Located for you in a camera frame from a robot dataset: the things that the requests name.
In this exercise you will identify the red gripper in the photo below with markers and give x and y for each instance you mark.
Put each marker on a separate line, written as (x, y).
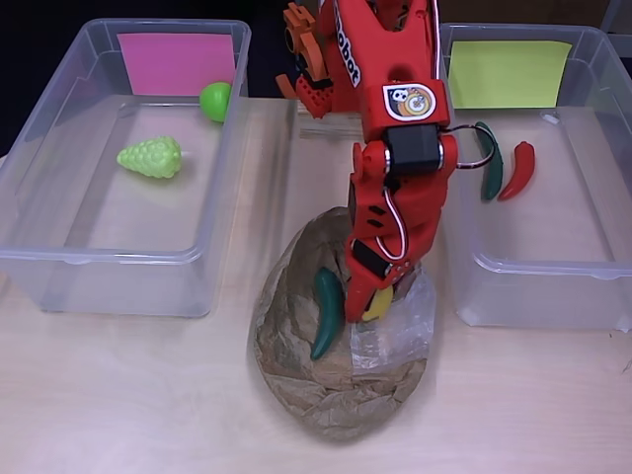
(371, 263)

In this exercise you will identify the yellow toy lemon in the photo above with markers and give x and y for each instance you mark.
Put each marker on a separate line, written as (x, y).
(381, 303)

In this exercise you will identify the curved dark green toy cucumber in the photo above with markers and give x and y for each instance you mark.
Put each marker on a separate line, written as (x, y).
(328, 316)

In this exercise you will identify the straight dark green toy cucumber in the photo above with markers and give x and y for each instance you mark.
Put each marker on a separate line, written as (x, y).
(494, 178)

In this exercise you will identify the red toy chili pepper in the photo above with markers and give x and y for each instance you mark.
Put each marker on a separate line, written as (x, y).
(521, 170)

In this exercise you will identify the green toy apple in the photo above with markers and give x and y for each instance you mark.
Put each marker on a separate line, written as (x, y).
(215, 101)

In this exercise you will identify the light green toy grapes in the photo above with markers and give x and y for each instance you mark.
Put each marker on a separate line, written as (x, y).
(150, 158)

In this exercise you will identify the red robot arm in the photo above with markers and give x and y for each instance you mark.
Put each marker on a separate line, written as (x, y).
(395, 59)

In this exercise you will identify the clear plastic bin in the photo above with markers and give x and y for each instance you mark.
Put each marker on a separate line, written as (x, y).
(543, 232)
(123, 222)

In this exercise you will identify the crumpled brown paper bag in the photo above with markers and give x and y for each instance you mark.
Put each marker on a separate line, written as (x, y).
(321, 395)

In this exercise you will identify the wooden base block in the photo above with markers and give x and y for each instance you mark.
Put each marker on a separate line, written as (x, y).
(316, 129)

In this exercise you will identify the orange printed clamp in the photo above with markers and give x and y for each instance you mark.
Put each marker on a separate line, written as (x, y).
(308, 96)

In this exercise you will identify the small white sticker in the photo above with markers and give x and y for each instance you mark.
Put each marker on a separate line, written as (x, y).
(550, 118)

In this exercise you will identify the yellow sticky note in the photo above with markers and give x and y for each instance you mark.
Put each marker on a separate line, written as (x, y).
(508, 74)

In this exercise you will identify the pink sticky note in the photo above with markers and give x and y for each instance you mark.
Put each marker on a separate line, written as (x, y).
(175, 64)

